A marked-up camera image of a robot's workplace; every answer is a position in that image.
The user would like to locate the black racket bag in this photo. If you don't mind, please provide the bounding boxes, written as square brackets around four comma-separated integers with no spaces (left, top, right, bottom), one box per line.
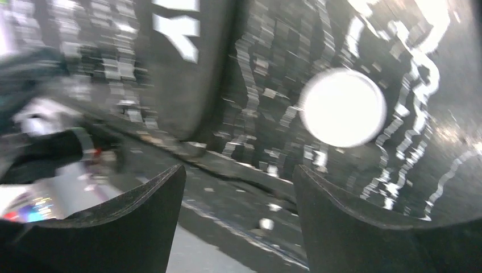
[135,1,236,140]

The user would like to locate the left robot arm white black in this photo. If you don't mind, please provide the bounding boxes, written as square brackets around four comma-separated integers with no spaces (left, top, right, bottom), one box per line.
[1,47,121,222]

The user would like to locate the white tube lid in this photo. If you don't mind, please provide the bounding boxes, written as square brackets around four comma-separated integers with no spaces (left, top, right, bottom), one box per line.
[298,68,387,148]

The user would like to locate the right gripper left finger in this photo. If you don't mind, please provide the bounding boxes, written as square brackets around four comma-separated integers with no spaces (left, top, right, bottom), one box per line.
[1,165,186,272]

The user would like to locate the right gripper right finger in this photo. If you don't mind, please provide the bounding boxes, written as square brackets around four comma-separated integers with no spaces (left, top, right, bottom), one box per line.
[293,166,481,272]

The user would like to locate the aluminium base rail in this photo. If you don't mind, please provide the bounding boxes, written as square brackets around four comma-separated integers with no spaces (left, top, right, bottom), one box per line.
[87,123,308,272]

